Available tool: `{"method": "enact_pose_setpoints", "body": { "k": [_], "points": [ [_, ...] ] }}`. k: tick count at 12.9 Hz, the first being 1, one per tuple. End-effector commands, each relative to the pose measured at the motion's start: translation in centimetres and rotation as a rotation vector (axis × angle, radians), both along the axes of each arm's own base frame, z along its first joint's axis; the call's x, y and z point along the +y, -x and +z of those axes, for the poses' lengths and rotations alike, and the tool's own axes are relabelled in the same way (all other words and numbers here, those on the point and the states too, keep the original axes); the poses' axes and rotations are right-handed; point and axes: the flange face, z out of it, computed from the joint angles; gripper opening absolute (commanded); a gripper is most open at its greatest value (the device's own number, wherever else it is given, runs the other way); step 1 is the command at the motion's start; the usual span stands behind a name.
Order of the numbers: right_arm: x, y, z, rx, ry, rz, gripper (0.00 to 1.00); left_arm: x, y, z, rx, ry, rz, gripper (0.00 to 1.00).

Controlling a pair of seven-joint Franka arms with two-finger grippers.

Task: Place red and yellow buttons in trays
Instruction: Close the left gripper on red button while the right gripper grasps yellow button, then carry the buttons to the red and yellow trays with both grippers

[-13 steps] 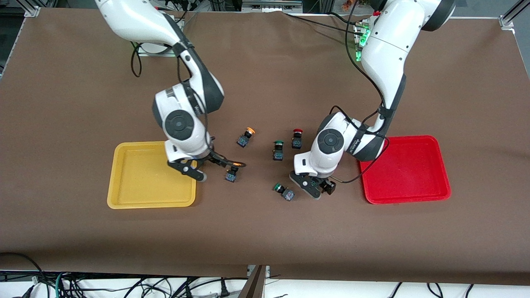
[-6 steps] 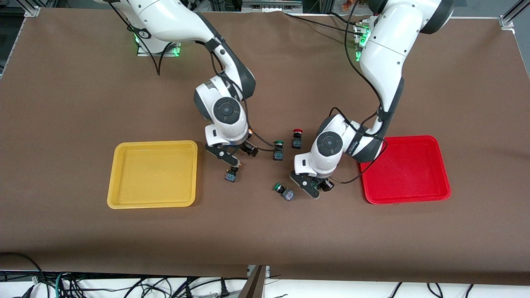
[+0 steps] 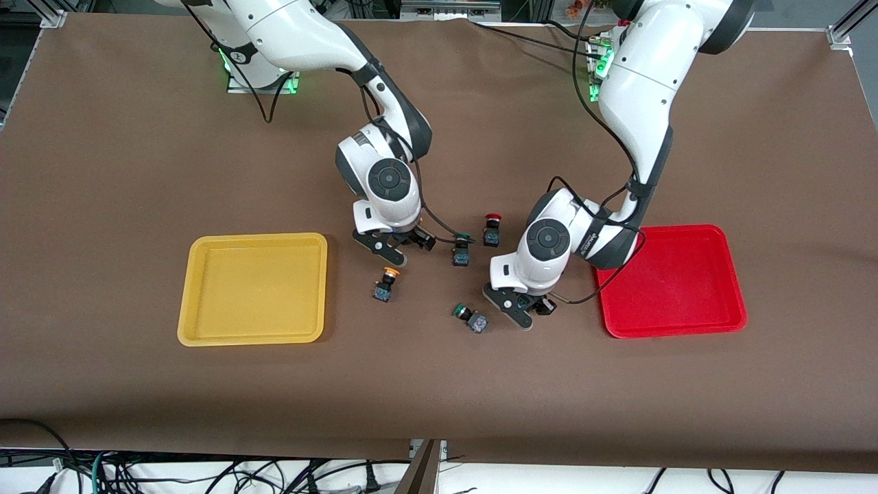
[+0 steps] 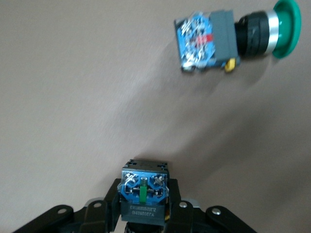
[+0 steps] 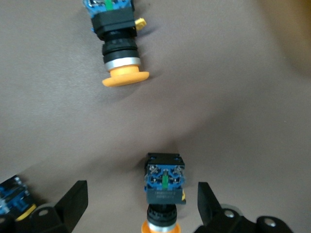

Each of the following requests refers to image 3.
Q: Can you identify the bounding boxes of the yellow push button switch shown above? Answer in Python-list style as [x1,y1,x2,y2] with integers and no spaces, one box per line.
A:
[372,266,401,304]

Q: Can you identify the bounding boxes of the grey device box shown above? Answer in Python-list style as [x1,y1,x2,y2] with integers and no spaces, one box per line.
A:
[401,0,501,21]

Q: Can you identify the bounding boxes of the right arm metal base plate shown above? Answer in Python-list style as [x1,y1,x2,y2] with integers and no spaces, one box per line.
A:
[226,48,300,95]

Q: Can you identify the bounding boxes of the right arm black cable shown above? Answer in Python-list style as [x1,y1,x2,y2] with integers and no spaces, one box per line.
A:
[182,0,474,245]

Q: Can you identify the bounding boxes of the black floor cable loop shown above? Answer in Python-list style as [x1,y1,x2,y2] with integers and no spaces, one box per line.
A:
[0,417,76,481]

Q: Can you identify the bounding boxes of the short black base cable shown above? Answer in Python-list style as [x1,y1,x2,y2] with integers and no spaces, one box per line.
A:
[545,19,594,40]

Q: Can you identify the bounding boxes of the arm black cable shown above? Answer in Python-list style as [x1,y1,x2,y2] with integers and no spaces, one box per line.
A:
[182,0,474,245]
[545,0,649,306]

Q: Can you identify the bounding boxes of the red plastic tray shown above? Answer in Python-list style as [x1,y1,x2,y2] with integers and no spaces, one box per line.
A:
[593,224,748,340]

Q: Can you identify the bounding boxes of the brown table cover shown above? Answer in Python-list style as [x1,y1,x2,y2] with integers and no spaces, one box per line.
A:
[0,14,878,474]

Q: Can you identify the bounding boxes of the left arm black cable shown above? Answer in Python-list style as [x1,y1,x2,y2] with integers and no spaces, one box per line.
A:
[545,0,649,306]

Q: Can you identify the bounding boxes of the yellow plastic tray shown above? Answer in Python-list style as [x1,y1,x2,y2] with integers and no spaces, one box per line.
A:
[177,233,329,347]

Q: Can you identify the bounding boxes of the teal floor cable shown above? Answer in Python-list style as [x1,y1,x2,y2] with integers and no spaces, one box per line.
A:
[91,449,114,494]

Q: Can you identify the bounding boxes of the long black base cable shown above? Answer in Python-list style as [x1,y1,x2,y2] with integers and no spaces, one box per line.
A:
[470,21,597,56]

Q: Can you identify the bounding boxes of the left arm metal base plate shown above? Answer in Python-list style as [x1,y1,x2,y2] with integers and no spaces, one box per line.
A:
[586,34,618,104]

